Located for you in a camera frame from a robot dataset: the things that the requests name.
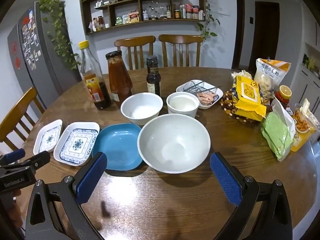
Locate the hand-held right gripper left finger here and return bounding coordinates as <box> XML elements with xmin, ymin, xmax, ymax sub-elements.
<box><xmin>25</xmin><ymin>152</ymin><xmax>108</xmax><ymax>240</ymax></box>

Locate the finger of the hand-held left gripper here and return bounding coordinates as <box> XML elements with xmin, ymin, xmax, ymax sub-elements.
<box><xmin>0</xmin><ymin>151</ymin><xmax>51</xmax><ymax>175</ymax></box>
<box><xmin>0</xmin><ymin>148</ymin><xmax>26</xmax><ymax>166</ymax></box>

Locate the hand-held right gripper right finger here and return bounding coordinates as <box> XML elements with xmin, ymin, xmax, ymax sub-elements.
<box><xmin>210</xmin><ymin>152</ymin><xmax>293</xmax><ymax>240</ymax></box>

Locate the small blue patterned plate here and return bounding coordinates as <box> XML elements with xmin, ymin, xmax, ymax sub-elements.
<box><xmin>33</xmin><ymin>119</ymin><xmax>63</xmax><ymax>155</ymax></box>

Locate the large blue patterned plate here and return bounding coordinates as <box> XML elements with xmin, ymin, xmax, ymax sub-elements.
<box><xmin>53</xmin><ymin>122</ymin><xmax>100</xmax><ymax>167</ymax></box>

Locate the blue square plate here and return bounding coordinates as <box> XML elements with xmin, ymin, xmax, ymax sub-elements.
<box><xmin>92</xmin><ymin>123</ymin><xmax>144</xmax><ymax>170</ymax></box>

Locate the large white bowl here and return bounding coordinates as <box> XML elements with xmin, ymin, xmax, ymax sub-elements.
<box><xmin>137</xmin><ymin>114</ymin><xmax>211</xmax><ymax>174</ymax></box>

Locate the medium white bowl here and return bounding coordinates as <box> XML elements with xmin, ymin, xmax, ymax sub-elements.
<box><xmin>121</xmin><ymin>93</ymin><xmax>164</xmax><ymax>126</ymax></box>

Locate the white ramekin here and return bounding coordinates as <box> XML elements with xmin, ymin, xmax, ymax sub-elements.
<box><xmin>166</xmin><ymin>92</ymin><xmax>200</xmax><ymax>119</ymax></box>

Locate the person's left hand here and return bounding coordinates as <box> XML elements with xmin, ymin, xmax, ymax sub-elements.
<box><xmin>6</xmin><ymin>189</ymin><xmax>25</xmax><ymax>230</ymax></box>

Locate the wooden chair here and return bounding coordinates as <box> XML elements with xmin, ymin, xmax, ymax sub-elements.
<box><xmin>114</xmin><ymin>36</ymin><xmax>156</xmax><ymax>71</ymax></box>
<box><xmin>158</xmin><ymin>34</ymin><xmax>203</xmax><ymax>68</ymax></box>
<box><xmin>0</xmin><ymin>87</ymin><xmax>46</xmax><ymax>153</ymax></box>

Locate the green powder bag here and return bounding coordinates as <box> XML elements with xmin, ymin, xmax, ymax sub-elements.
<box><xmin>261</xmin><ymin>97</ymin><xmax>295</xmax><ymax>162</ymax></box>

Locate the beaded wooden trivet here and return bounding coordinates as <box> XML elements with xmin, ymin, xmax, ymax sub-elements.
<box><xmin>220</xmin><ymin>90</ymin><xmax>263</xmax><ymax>125</ymax></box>

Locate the pink packet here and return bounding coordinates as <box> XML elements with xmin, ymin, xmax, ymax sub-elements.
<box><xmin>196</xmin><ymin>92</ymin><xmax>217</xmax><ymax>105</ymax></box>

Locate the grey refrigerator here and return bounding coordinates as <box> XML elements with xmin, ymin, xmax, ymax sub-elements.
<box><xmin>7</xmin><ymin>1</ymin><xmax>83</xmax><ymax>110</ymax></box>

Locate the yellow snack bag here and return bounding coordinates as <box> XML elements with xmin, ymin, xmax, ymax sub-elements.
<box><xmin>232</xmin><ymin>75</ymin><xmax>267</xmax><ymax>120</ymax></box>

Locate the yellow cap vinegar bottle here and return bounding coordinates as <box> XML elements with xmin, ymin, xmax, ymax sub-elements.
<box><xmin>79</xmin><ymin>40</ymin><xmax>112</xmax><ymax>110</ymax></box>

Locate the orange snack bag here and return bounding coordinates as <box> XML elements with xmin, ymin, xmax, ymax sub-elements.
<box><xmin>291</xmin><ymin>99</ymin><xmax>319</xmax><ymax>152</ymax></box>

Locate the pile of metal clips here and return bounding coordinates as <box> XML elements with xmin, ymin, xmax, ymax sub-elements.
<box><xmin>184</xmin><ymin>80</ymin><xmax>222</xmax><ymax>93</ymax></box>

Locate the white rectangular dish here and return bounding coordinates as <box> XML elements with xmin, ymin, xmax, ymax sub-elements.
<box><xmin>176</xmin><ymin>79</ymin><xmax>223</xmax><ymax>110</ymax></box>

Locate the honey jar lemon lid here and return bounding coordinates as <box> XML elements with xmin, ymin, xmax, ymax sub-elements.
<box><xmin>275</xmin><ymin>85</ymin><xmax>292</xmax><ymax>110</ymax></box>

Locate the red sauce glass bottle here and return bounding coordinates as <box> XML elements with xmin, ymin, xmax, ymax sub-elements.
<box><xmin>105</xmin><ymin>50</ymin><xmax>133</xmax><ymax>109</ymax></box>

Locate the white crumpled tissue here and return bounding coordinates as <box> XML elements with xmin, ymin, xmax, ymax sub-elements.
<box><xmin>231</xmin><ymin>70</ymin><xmax>252</xmax><ymax>81</ymax></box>

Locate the white flour bag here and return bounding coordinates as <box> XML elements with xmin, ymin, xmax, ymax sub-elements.
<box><xmin>255</xmin><ymin>58</ymin><xmax>292</xmax><ymax>100</ymax></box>

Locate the group of refrigerator magnets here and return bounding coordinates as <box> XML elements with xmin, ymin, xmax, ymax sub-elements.
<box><xmin>21</xmin><ymin>9</ymin><xmax>42</xmax><ymax>71</ymax></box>

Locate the dark soy sauce bottle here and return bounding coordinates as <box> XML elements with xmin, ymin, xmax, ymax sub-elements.
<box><xmin>146</xmin><ymin>55</ymin><xmax>161</xmax><ymax>97</ymax></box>

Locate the trailing green vine plant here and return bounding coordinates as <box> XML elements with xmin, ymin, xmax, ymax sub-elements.
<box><xmin>196</xmin><ymin>0</ymin><xmax>220</xmax><ymax>42</ymax></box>
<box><xmin>37</xmin><ymin>0</ymin><xmax>80</xmax><ymax>69</ymax></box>

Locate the dark wooden door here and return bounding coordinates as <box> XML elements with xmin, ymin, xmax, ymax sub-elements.
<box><xmin>249</xmin><ymin>1</ymin><xmax>280</xmax><ymax>72</ymax></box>

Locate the row of condiment jars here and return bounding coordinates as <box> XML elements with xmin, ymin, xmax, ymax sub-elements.
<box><xmin>174</xmin><ymin>4</ymin><xmax>206</xmax><ymax>20</ymax></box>

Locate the wooden wall shelf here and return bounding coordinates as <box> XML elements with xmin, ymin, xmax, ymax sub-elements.
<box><xmin>78</xmin><ymin>0</ymin><xmax>207</xmax><ymax>35</ymax></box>

